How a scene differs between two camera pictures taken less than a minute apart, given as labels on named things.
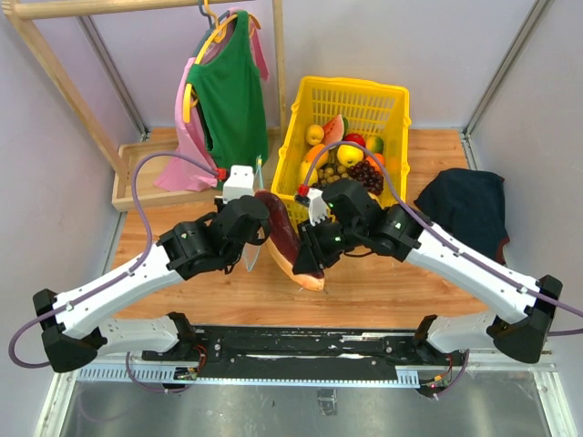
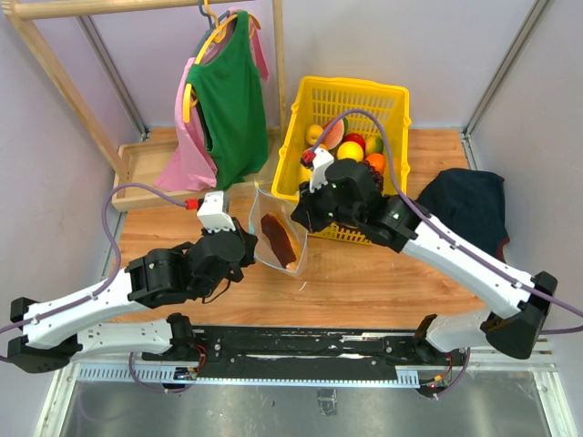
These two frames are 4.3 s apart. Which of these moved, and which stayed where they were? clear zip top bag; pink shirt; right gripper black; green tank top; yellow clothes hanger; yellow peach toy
Moved: right gripper black; clear zip top bag
Stayed: yellow peach toy; yellow clothes hanger; pink shirt; green tank top
